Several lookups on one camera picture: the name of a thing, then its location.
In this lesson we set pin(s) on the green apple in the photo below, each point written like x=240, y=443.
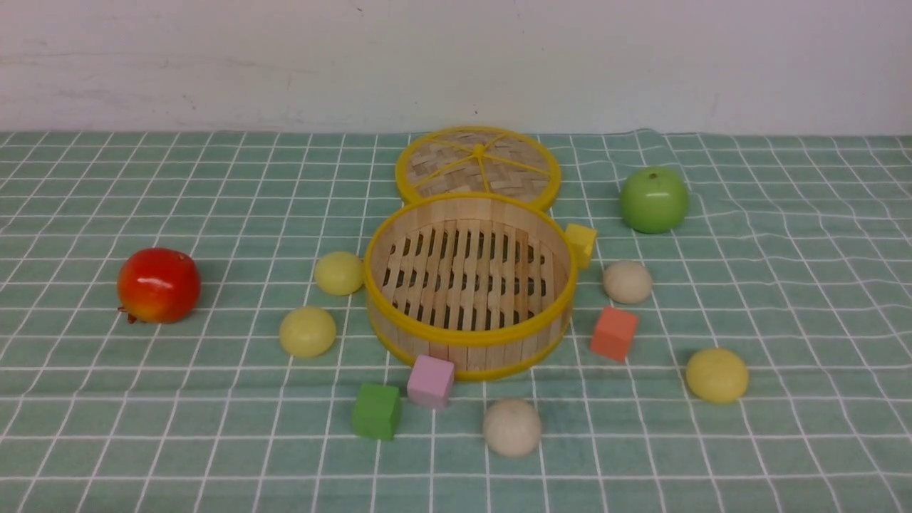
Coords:
x=654, y=200

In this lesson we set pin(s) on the yellow cube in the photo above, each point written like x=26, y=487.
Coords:
x=582, y=240

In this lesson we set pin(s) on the orange cube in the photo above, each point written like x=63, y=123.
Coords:
x=614, y=334

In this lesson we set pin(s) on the woven bamboo steamer lid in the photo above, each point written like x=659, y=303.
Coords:
x=478, y=159

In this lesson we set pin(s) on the red apple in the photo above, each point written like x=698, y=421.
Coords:
x=158, y=285

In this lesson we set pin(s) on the beige bun front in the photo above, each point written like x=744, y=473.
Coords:
x=512, y=428

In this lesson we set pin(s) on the green cube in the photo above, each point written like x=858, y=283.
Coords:
x=376, y=413

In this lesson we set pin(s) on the beige bun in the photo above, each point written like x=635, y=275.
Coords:
x=512, y=428
x=627, y=282

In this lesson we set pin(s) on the bamboo steamer tray yellow rim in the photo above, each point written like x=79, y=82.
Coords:
x=480, y=280

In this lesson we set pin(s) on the green checkered tablecloth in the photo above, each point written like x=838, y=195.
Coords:
x=795, y=255

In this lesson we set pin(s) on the pink cube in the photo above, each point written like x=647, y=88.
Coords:
x=430, y=382

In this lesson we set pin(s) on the yellow bun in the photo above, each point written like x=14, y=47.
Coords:
x=717, y=375
x=307, y=332
x=339, y=273

